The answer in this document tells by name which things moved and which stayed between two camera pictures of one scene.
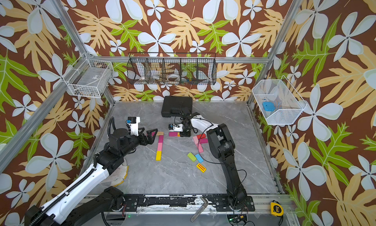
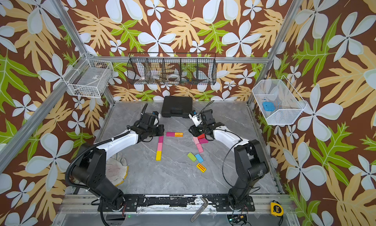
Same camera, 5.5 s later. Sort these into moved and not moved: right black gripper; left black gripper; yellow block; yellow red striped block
Moved: left black gripper; right black gripper
Not moved: yellow red striped block; yellow block
